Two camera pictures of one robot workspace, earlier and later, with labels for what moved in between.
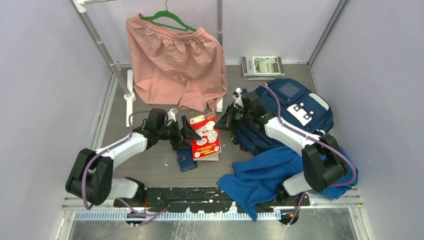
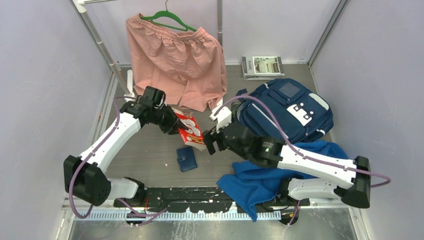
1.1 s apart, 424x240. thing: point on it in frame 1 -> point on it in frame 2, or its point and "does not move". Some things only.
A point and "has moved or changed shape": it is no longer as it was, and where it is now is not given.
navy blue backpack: [297, 107] does not move
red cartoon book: [208, 147] has moved or changed shape
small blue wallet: [185, 158] does not move
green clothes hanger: [167, 13] does not move
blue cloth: [257, 180] does not move
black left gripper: [188, 133] -> [173, 125]
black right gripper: [226, 123] -> [209, 138]
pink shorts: [169, 66] does not move
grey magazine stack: [262, 68] does not move
